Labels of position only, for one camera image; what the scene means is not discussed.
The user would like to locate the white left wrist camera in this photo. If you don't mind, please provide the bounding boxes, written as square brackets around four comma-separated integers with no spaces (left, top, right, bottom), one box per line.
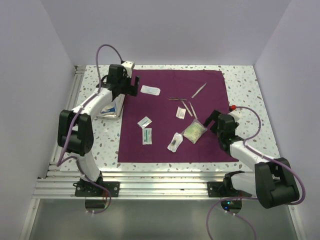
[121,61,135,77]

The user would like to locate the green-print glove bag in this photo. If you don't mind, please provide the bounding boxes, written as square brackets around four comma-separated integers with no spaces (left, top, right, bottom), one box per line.
[182,119,208,144]

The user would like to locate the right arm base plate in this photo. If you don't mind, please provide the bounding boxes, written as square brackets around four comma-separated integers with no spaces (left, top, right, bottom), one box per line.
[207,181,242,198]

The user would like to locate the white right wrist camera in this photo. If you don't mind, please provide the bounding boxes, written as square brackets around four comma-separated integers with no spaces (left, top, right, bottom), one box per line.
[228,105,242,122]

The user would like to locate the green-print long packet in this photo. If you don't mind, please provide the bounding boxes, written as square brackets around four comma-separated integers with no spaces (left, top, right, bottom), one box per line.
[142,128,152,145]

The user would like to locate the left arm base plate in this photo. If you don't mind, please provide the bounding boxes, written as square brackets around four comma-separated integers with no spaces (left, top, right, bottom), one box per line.
[72,179,120,198]

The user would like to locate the white square blue-text sachet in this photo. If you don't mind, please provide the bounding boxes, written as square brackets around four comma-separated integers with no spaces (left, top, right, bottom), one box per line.
[137,116,152,129]

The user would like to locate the clear pouch with blue label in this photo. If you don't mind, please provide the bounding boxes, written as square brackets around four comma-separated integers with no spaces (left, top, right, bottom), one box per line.
[100,100,118,117]

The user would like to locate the clear pouch with black item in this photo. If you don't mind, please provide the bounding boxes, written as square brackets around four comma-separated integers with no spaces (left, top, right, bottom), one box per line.
[167,132,183,153]

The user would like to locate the white blue-print sachet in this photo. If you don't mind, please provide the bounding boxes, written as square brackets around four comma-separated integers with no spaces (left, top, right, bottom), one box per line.
[140,85,161,96]

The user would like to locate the small white packet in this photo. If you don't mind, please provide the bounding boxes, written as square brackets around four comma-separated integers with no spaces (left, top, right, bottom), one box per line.
[176,107,186,119]

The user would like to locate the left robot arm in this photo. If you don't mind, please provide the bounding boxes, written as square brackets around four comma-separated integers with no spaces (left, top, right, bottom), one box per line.
[57,61,140,197]

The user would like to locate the stainless steel tray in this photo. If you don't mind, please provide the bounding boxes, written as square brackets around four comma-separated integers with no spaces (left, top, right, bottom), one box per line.
[96,94,125,120]

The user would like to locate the straight steel tweezers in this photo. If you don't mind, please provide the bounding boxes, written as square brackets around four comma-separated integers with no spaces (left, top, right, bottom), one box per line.
[191,83,207,99]

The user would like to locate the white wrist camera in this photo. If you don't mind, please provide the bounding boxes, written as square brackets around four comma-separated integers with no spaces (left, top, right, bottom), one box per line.
[121,61,135,77]
[228,105,242,122]

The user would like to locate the curved steel tweezers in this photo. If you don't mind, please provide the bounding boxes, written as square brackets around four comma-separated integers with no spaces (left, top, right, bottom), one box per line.
[188,101,198,120]
[181,100,193,117]

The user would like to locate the purple cloth mat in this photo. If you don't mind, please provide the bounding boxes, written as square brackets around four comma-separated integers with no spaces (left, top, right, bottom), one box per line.
[118,69,236,163]

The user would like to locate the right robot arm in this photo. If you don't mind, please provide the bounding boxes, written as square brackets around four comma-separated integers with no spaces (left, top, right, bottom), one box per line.
[204,105,306,209]

